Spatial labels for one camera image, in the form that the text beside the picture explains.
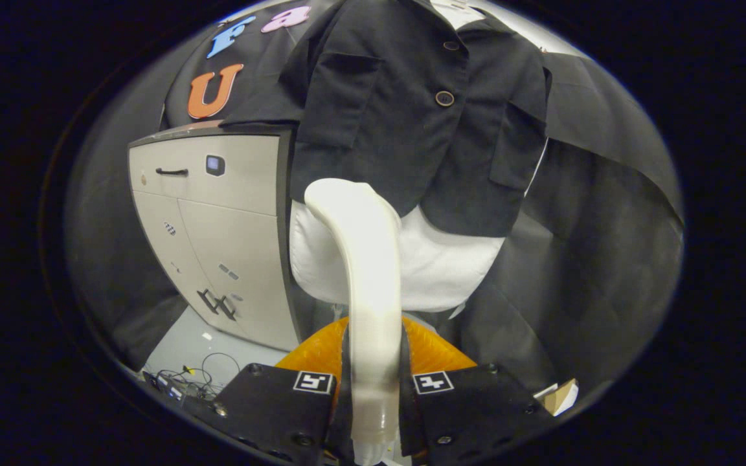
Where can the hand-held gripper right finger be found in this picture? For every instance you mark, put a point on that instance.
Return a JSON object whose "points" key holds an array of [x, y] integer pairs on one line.
{"points": [[476, 408]]}

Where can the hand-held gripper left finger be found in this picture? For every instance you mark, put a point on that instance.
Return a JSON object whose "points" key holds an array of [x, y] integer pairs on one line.
{"points": [[269, 408]]}

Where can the white garment steamer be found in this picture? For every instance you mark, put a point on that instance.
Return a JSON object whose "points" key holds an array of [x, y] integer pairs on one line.
{"points": [[373, 291]]}

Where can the black suit jacket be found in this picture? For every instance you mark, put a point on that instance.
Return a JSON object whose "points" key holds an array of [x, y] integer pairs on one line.
{"points": [[399, 129]]}

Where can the cardboard piece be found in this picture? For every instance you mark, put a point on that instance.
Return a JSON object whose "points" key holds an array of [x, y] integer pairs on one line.
{"points": [[559, 396]]}

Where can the white mannequin torso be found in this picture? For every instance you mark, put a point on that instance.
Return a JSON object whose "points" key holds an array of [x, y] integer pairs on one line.
{"points": [[444, 272]]}

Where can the grey cabinet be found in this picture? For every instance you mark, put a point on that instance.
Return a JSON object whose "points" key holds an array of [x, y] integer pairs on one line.
{"points": [[230, 233]]}

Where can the black backdrop cloth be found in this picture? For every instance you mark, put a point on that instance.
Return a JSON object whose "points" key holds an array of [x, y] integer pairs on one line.
{"points": [[593, 246]]}

